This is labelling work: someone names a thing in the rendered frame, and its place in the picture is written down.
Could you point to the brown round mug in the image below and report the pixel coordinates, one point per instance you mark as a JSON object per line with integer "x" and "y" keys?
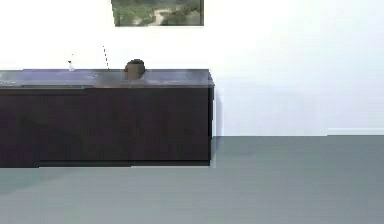
{"x": 134, "y": 70}

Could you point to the white spray bottle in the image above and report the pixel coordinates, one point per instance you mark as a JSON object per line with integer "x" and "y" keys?
{"x": 71, "y": 66}

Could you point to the dark brown counter cabinet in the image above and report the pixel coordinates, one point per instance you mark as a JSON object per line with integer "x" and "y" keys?
{"x": 106, "y": 126}

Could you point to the green landscape framed picture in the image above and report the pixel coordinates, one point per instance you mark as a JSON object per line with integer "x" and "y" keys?
{"x": 156, "y": 12}

